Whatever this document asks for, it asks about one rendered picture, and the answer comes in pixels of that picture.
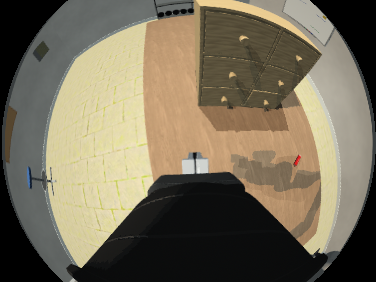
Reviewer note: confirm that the small wooden chest of drawers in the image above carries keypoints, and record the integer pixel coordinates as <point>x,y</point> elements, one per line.
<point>249,10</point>

